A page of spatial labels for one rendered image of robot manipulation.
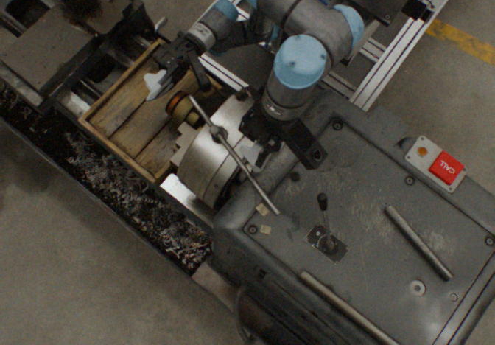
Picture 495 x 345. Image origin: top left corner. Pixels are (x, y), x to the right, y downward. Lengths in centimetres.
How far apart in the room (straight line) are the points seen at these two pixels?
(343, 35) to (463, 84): 207
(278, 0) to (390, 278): 65
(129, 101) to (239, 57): 92
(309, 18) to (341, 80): 160
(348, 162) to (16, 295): 170
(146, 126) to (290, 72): 91
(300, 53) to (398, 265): 59
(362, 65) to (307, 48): 175
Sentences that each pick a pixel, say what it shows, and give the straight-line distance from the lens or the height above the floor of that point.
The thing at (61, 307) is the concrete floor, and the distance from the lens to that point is 257.
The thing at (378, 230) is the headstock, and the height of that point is 125.
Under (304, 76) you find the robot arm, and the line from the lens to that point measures 88.
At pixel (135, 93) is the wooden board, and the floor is 89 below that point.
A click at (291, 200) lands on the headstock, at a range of 128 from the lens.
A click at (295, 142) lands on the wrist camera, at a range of 103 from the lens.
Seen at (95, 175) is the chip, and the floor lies 58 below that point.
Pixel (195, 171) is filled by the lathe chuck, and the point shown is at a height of 117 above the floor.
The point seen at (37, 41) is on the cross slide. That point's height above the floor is 97.
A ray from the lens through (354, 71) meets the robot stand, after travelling 262.
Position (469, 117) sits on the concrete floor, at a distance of 294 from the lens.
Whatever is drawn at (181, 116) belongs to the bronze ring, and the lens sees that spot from 149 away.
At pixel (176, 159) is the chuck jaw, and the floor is 110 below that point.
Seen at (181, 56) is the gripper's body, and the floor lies 111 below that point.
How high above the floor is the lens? 249
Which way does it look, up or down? 72 degrees down
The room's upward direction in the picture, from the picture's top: 10 degrees clockwise
